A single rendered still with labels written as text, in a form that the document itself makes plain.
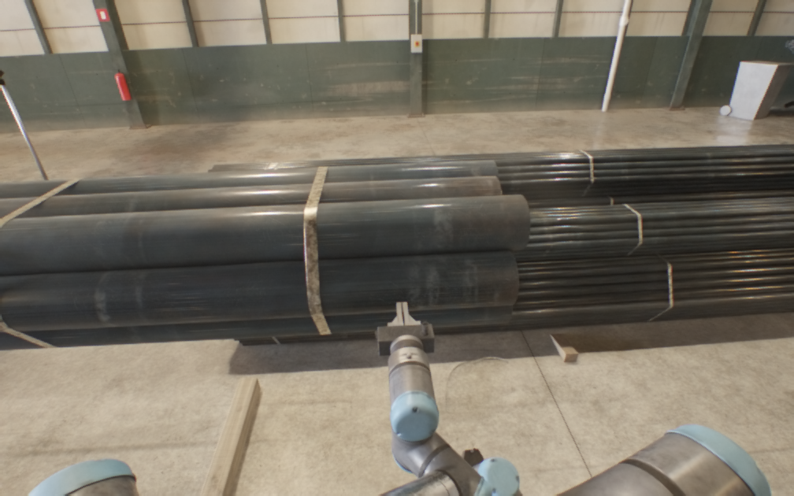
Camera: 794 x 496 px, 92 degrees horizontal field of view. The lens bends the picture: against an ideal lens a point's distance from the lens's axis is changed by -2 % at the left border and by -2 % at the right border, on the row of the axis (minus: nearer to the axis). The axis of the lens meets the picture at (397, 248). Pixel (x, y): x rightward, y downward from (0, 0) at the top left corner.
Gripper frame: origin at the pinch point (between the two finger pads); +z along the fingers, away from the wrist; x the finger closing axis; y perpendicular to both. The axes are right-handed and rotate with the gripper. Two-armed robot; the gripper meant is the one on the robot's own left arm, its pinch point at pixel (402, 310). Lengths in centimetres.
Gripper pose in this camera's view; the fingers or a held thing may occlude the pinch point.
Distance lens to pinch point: 104.3
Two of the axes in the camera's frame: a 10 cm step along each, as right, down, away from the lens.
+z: -0.6, -5.0, 8.6
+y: -0.2, -8.7, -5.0
